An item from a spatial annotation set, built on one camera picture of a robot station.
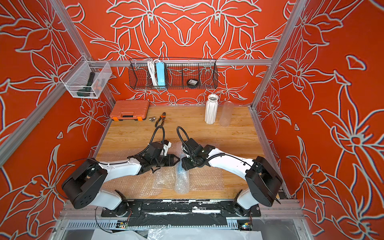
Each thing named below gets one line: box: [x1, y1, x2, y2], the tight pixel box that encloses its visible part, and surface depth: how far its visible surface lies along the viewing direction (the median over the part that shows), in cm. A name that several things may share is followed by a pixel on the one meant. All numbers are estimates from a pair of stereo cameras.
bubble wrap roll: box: [152, 160, 225, 195], surface depth 83 cm
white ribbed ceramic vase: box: [204, 94, 219, 125], surface depth 97 cm
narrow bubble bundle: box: [174, 153, 190, 195], surface depth 79 cm
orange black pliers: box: [155, 112, 166, 128], surface depth 113 cm
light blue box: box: [156, 62, 165, 87], surface depth 92 cm
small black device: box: [187, 79, 199, 86], surface depth 98 cm
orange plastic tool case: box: [109, 100, 150, 122], surface depth 112 cm
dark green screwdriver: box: [76, 72, 95, 97], surface depth 82 cm
